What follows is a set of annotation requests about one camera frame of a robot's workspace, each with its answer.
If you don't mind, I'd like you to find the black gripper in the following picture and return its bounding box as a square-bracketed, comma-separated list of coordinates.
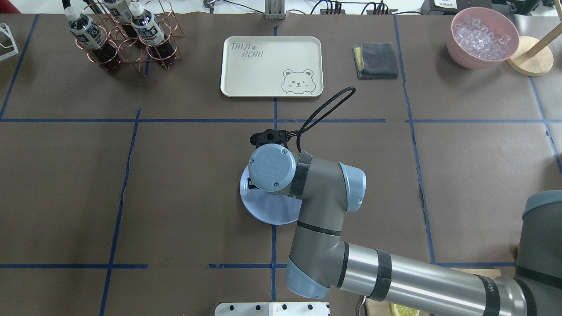
[248, 128, 291, 190]

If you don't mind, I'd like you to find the blue round plate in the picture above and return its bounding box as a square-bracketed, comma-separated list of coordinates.
[239, 167, 302, 225]

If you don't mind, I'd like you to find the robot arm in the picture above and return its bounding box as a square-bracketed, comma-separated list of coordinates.
[248, 129, 562, 316]

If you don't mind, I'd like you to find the cream bear tray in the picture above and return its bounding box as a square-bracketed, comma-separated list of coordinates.
[220, 36, 324, 98]

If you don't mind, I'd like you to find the grey folded cloth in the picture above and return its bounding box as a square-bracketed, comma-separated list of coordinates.
[353, 43, 399, 79]

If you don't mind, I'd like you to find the tea bottle right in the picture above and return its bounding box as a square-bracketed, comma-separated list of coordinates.
[129, 1, 177, 68]

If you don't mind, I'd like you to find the tea bottle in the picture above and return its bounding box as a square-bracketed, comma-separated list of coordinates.
[64, 6, 121, 72]
[129, 1, 177, 68]
[103, 0, 138, 40]

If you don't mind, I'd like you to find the tea bottle middle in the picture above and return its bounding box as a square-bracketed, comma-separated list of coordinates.
[103, 0, 138, 40]

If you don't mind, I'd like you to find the tea bottle left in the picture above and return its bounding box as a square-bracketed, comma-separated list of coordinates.
[64, 6, 121, 72]

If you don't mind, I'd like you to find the half lemon slice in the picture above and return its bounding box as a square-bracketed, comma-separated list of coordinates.
[389, 303, 420, 316]

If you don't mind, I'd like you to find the pink bowl of ice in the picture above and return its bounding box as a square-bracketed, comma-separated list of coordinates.
[447, 7, 519, 69]

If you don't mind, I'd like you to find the round wooden stand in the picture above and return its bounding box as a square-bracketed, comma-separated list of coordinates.
[507, 23, 562, 76]

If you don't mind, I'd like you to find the copper wire bottle rack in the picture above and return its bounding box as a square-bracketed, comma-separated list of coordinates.
[76, 0, 184, 76]

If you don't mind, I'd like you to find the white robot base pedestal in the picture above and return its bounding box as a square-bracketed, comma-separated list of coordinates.
[214, 302, 331, 316]

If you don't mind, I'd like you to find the white wire cup rack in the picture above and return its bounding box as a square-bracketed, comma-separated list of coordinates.
[0, 23, 19, 61]

